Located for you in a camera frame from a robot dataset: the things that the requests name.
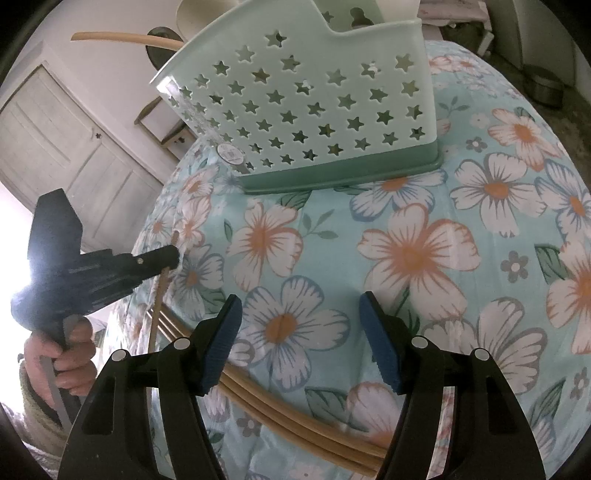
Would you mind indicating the tan wooden chopstick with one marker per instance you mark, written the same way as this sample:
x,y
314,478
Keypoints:
x,y
120,38
159,295

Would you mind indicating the floral blue tablecloth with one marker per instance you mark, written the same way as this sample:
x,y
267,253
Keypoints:
x,y
415,258

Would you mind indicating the white panelled door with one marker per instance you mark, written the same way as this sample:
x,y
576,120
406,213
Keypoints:
x,y
78,152

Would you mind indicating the pile of wooden chopsticks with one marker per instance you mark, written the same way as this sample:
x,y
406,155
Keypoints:
x,y
323,436

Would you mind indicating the person's left hand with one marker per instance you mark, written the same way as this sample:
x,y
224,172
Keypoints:
x,y
76,364

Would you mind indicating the person's left forearm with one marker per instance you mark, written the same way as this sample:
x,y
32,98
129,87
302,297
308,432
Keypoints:
x,y
37,424

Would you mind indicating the wooden chair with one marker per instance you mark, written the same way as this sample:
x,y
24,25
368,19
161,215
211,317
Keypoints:
x,y
161,129

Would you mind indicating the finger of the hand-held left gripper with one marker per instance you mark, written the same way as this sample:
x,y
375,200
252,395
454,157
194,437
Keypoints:
x,y
154,262

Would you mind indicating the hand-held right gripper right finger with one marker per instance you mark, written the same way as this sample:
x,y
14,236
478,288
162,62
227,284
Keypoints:
x,y
381,346

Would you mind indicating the metal bowl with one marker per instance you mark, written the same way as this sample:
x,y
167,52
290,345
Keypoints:
x,y
545,87

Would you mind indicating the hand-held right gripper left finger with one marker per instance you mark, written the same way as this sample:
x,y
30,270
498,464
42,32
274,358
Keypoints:
x,y
221,350

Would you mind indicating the mint green star-holed utensil basket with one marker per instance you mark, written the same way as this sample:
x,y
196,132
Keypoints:
x,y
295,115

